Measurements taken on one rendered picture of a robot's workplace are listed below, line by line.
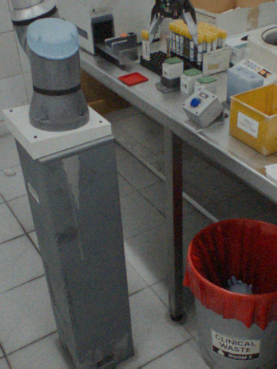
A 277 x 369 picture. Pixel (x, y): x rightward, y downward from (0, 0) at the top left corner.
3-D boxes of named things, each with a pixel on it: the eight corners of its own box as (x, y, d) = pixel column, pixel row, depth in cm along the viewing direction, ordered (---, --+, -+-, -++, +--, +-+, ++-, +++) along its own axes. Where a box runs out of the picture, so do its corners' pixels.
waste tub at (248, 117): (227, 134, 123) (229, 96, 117) (269, 119, 128) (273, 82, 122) (265, 157, 113) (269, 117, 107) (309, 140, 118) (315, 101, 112)
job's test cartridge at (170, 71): (162, 81, 147) (161, 61, 144) (176, 78, 149) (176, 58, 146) (169, 86, 144) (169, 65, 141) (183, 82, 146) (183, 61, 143)
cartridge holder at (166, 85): (155, 87, 148) (154, 76, 146) (180, 80, 151) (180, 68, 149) (164, 94, 144) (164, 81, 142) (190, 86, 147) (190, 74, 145)
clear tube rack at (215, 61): (166, 58, 167) (165, 36, 163) (190, 51, 171) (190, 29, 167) (203, 77, 152) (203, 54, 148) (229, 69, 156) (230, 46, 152)
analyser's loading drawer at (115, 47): (91, 47, 174) (89, 32, 171) (108, 42, 176) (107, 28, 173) (120, 64, 159) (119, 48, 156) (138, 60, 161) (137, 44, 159)
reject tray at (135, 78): (117, 79, 154) (117, 76, 154) (137, 73, 157) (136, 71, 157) (129, 86, 149) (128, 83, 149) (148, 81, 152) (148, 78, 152)
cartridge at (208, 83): (193, 101, 139) (194, 78, 135) (207, 97, 140) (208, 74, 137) (202, 107, 136) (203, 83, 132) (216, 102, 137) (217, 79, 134)
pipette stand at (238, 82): (221, 104, 136) (222, 70, 130) (242, 99, 138) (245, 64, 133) (242, 119, 128) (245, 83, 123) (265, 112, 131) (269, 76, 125)
